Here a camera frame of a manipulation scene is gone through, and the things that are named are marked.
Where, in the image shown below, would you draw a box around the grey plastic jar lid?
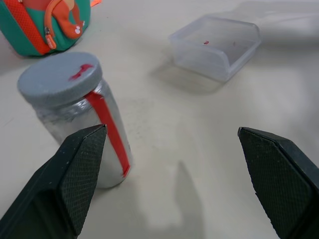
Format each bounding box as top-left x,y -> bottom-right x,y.
17,51 -> 102,109

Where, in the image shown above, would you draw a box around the green and orange backpack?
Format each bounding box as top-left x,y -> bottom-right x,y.
0,0 -> 91,57

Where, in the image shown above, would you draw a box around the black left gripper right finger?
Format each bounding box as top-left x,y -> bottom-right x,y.
237,126 -> 319,239

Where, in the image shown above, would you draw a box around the clear plastic container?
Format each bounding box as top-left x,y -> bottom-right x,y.
168,13 -> 262,83

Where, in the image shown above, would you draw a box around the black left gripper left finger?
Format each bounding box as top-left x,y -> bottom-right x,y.
0,124 -> 108,239

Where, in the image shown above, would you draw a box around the grey lidded jar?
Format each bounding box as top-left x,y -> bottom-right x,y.
34,79 -> 136,189

